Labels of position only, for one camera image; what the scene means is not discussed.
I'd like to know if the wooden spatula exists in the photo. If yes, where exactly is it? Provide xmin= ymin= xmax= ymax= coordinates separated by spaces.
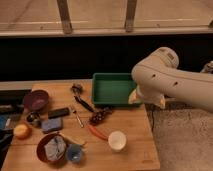
xmin=59 ymin=132 xmax=86 ymax=146

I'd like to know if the white cup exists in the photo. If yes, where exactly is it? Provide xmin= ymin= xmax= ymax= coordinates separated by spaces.
xmin=108 ymin=131 xmax=127 ymax=152

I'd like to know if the purple bowl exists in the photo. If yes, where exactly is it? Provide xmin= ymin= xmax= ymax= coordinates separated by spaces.
xmin=23 ymin=90 xmax=49 ymax=111

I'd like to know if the small dark metal object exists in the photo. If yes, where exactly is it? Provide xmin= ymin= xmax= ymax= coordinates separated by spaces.
xmin=71 ymin=83 xmax=83 ymax=94

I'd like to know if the blue cup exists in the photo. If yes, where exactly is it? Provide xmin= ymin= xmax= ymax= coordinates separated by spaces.
xmin=66 ymin=144 xmax=83 ymax=163

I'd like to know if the blue sponge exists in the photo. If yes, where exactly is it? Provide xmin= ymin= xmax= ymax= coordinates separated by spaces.
xmin=41 ymin=118 xmax=63 ymax=133

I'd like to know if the black rectangular block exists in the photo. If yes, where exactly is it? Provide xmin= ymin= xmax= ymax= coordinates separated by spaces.
xmin=48 ymin=108 xmax=70 ymax=119

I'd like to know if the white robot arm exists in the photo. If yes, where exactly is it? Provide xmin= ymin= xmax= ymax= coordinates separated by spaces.
xmin=128 ymin=47 xmax=213 ymax=113

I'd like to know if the dark round object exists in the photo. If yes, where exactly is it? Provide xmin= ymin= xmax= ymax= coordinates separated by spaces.
xmin=26 ymin=112 xmax=41 ymax=127

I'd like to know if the orange fruit toy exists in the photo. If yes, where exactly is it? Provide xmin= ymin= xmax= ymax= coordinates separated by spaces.
xmin=13 ymin=124 xmax=31 ymax=139

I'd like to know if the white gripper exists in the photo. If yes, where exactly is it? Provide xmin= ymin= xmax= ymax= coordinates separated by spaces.
xmin=128 ymin=87 xmax=166 ymax=110

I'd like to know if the red-brown bowl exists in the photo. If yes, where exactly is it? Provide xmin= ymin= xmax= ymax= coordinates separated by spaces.
xmin=36 ymin=133 xmax=66 ymax=164

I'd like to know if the green plastic tray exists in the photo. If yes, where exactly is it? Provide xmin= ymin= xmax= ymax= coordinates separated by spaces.
xmin=92 ymin=73 xmax=139 ymax=107

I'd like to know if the grey crumpled cloth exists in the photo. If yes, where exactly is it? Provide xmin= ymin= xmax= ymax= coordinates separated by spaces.
xmin=44 ymin=136 xmax=66 ymax=161

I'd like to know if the dark grapes toy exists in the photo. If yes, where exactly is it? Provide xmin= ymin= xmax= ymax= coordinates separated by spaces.
xmin=89 ymin=107 xmax=112 ymax=125

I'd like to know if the black handled utensil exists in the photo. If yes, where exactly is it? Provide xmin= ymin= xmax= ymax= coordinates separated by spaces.
xmin=74 ymin=96 xmax=94 ymax=112

